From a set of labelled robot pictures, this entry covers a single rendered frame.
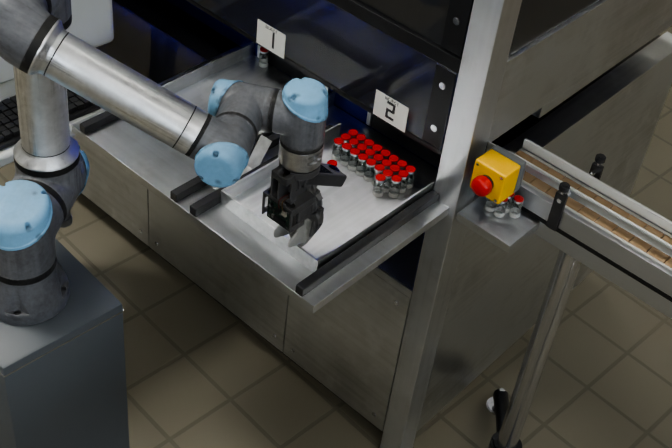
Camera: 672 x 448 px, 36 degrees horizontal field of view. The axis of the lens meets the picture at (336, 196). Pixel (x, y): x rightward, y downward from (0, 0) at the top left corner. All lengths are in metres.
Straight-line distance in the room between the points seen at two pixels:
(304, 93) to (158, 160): 0.55
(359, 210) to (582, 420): 1.15
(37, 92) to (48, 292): 0.37
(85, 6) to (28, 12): 0.94
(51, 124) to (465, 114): 0.75
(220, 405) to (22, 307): 1.00
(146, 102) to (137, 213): 1.48
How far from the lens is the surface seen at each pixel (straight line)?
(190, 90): 2.34
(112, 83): 1.60
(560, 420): 2.96
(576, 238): 2.10
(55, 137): 1.88
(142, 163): 2.14
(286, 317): 2.73
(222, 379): 2.88
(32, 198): 1.86
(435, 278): 2.24
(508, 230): 2.09
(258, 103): 1.70
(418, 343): 2.40
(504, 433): 2.63
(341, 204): 2.07
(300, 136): 1.71
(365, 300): 2.44
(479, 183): 1.98
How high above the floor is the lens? 2.24
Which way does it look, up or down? 41 degrees down
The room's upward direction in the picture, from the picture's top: 7 degrees clockwise
